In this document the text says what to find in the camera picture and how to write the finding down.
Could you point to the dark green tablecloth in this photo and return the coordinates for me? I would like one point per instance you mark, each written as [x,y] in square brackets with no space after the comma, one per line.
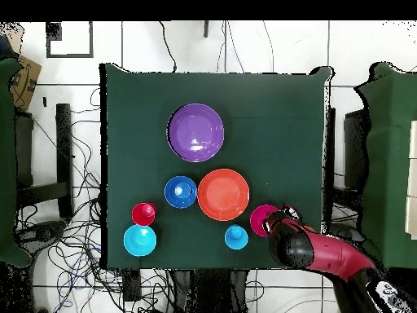
[277,130]

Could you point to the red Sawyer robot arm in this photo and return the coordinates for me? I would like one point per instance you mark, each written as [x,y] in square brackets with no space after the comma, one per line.
[325,254]

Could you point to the black metal stand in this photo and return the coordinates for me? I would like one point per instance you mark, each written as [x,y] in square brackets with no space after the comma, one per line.
[64,146]
[356,150]

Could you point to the green cloth side table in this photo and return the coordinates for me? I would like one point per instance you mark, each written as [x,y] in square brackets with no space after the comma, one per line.
[6,163]
[387,163]

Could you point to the purple bowl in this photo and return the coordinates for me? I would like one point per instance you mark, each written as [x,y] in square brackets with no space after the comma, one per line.
[195,133]

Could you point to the black square frame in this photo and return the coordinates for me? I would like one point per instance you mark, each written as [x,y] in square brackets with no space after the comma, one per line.
[91,39]

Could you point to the dark blue bowl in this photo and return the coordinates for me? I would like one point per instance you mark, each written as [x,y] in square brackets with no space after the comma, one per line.
[180,192]

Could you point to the black post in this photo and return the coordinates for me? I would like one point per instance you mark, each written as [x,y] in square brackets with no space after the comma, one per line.
[206,29]

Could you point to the grey machine base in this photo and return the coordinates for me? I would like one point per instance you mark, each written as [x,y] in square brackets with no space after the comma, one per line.
[342,230]
[42,231]

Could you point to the black box on floor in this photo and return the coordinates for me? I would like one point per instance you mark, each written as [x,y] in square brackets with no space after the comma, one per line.
[132,285]

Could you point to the wide orange bowl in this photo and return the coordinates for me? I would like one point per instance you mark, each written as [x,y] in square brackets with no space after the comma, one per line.
[223,194]

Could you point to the red cup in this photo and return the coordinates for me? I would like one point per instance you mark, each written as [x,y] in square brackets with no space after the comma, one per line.
[143,214]

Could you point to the light blue cup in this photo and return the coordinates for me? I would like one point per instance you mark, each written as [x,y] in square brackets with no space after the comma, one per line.
[236,237]

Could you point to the magenta bowl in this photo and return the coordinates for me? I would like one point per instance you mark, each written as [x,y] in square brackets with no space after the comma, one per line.
[257,218]

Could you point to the light blue bowl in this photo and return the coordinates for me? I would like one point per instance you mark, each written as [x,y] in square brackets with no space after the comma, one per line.
[140,240]

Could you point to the cardboard box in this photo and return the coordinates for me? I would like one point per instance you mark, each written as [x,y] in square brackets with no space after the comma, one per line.
[24,84]

